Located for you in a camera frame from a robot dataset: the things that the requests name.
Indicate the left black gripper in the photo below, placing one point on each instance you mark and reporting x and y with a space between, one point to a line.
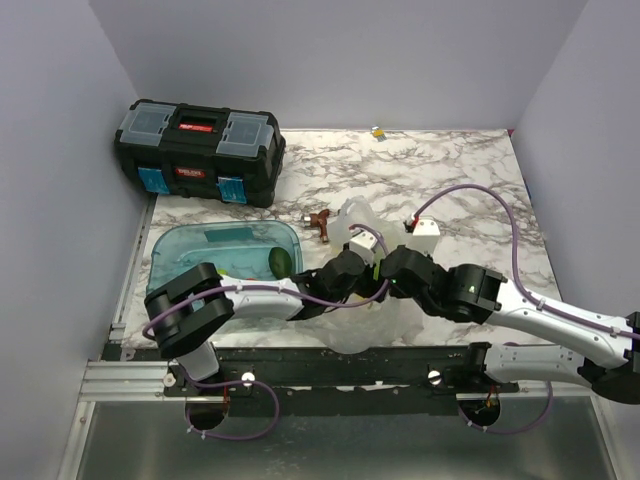
372 288

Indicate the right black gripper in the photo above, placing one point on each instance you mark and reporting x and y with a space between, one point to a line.
393 291

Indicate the translucent white plastic bag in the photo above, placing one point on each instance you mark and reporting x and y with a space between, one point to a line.
355 330

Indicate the dark green fake avocado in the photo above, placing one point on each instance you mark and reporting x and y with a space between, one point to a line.
280 263

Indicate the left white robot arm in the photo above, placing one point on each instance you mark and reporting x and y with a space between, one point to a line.
185 312

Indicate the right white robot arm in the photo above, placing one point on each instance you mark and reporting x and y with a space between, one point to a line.
586 348

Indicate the teal transparent plastic tray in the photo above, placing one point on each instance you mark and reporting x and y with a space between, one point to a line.
239 247

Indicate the small yellow blue object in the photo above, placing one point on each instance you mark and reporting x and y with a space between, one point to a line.
378 134

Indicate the black plastic toolbox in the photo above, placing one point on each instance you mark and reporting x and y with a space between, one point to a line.
178 149

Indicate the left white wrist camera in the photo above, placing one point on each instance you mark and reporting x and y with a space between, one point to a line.
365 245

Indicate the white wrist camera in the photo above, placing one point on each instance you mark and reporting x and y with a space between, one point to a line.
365 245
423 235

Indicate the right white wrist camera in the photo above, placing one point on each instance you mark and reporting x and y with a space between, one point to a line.
423 235

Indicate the black metal base rail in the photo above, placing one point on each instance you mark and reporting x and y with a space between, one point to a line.
313 381

